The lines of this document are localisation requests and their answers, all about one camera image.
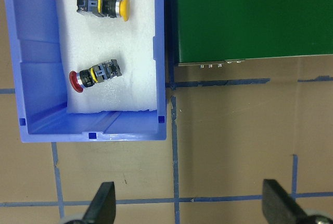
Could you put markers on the yellow push button switch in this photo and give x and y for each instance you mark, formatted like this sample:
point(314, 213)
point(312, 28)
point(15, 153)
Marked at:
point(104, 8)

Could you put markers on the white foam pad left bin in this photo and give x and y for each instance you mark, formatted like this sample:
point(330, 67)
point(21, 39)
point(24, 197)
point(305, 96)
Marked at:
point(86, 40)

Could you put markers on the green conveyor belt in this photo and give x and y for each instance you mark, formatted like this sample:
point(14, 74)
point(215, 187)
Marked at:
point(217, 31)

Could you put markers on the red push button switch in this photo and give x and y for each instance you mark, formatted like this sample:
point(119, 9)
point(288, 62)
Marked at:
point(96, 74)

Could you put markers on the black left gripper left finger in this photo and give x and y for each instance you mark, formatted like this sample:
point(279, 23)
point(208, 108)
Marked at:
point(102, 208)

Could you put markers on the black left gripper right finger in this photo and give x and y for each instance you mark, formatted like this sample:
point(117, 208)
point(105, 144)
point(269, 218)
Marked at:
point(278, 206)

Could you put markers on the blue left plastic bin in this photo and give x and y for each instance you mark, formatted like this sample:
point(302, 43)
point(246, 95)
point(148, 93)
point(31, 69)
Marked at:
point(40, 83)

